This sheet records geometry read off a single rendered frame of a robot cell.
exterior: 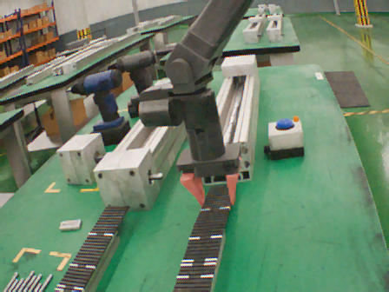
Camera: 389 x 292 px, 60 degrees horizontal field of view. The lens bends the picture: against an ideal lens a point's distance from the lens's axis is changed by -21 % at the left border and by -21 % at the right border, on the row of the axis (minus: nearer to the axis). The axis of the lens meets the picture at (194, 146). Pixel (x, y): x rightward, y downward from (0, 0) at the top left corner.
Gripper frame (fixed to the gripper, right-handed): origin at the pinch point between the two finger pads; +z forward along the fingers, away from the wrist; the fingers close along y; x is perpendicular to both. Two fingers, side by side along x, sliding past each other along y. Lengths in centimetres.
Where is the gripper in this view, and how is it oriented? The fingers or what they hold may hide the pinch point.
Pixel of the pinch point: (217, 201)
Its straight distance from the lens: 74.4
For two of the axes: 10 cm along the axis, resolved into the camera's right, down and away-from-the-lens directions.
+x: -1.8, 3.9, -9.1
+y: -9.7, 1.1, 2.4
